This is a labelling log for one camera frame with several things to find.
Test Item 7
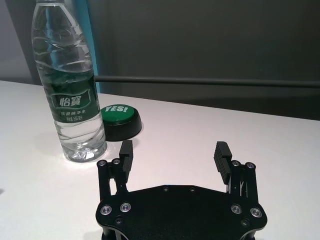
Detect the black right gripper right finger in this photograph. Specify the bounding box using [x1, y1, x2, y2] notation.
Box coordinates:
[213, 141, 258, 201]

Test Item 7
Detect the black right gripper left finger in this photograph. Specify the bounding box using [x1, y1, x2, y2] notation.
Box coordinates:
[96, 140, 135, 201]

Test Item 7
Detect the clear water bottle green label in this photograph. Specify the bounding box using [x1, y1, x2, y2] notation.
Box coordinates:
[31, 0, 109, 164]

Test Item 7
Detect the green YES button black base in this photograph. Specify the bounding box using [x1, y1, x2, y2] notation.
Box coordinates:
[99, 104, 143, 142]

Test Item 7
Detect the grey horizontal handrail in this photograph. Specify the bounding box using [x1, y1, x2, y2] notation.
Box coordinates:
[94, 74, 320, 89]

